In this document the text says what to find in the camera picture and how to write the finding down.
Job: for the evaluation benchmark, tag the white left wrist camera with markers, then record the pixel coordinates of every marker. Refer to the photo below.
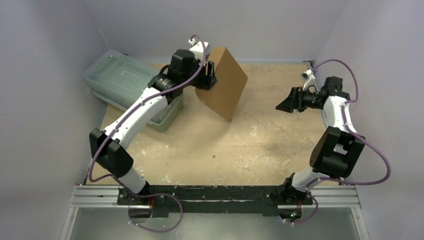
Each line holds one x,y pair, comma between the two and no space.
198,48

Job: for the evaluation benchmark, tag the clear plastic storage box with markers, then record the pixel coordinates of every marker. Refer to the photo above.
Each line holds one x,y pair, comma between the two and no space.
118,79

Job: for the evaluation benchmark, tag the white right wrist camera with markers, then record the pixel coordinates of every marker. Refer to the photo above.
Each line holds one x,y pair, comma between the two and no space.
309,79

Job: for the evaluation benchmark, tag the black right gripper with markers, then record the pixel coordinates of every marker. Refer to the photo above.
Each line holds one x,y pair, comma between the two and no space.
296,99

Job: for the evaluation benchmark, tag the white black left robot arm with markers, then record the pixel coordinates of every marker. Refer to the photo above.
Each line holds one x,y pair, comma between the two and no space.
188,67

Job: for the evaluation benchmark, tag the brown cardboard box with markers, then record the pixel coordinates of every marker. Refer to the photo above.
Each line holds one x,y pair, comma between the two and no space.
231,81

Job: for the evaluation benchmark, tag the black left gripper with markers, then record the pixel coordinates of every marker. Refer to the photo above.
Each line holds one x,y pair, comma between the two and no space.
208,79

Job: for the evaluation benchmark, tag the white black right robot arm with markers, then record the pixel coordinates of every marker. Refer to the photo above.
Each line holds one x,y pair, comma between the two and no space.
337,151

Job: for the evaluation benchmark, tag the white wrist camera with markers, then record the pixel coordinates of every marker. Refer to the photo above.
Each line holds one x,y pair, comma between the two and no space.
198,48
309,79

